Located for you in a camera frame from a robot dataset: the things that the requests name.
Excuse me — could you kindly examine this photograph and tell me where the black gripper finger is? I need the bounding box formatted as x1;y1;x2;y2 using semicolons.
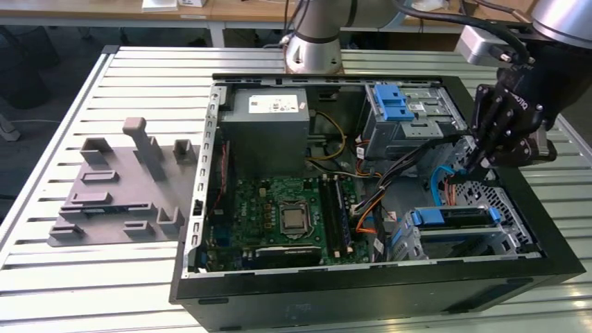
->
480;131;540;170
461;84;518;175

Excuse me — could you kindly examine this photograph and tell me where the black power wire connector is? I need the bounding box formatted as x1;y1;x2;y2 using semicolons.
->
457;168;498;183

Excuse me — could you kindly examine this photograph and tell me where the hard disk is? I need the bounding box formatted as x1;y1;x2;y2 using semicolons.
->
410;207;500;228

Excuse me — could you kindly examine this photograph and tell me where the metal disk bay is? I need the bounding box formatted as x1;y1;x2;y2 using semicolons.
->
388;204;524;261

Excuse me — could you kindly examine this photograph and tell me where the metal optical drive cage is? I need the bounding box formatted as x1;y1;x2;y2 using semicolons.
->
362;83;473;160

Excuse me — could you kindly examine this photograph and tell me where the blue drive latch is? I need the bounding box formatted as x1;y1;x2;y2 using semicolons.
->
374;84;414;122

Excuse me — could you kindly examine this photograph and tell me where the black RAM slot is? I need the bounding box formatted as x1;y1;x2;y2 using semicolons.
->
320;176;338;256

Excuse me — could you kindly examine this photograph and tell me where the grey power supply unit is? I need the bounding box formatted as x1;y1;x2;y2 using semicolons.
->
216;87;310;178

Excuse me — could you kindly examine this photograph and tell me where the silver CPU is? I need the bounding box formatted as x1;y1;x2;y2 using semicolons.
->
280;207;306;232

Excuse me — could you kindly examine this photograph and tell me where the CPU socket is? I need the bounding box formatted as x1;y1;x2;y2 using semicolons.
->
276;199;312;241

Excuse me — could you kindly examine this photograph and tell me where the black PC case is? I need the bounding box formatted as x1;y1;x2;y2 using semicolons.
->
168;72;588;332

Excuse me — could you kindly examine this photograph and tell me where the black graphics card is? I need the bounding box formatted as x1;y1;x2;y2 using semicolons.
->
253;245;322;268

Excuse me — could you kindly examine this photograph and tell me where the green motherboard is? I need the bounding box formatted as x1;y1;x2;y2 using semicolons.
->
202;175;376;271

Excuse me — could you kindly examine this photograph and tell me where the white box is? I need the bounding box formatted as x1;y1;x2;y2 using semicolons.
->
140;0;180;13

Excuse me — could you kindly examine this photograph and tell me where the grey parts rack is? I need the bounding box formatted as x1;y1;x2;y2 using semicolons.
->
46;117;204;248

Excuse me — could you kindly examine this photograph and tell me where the wooden desk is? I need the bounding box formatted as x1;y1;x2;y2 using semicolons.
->
0;0;490;53

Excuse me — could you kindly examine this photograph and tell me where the blue data wire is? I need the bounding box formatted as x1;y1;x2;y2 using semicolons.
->
429;165;468;207

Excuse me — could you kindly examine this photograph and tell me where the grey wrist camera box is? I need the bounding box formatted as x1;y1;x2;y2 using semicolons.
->
454;26;508;66

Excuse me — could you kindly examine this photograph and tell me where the black wire bundle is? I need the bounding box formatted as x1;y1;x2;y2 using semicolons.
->
354;135;464;216

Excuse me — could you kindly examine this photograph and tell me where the thick black camera cable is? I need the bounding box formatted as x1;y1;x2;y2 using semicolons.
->
392;0;536;66

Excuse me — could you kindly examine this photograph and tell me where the yellow wire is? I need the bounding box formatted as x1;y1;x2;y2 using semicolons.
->
306;110;348;162

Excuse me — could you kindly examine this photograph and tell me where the orange wire bundle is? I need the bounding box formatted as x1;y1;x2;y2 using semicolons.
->
354;204;388;234

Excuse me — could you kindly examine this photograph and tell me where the red wire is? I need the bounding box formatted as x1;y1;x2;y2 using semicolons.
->
205;142;230;223

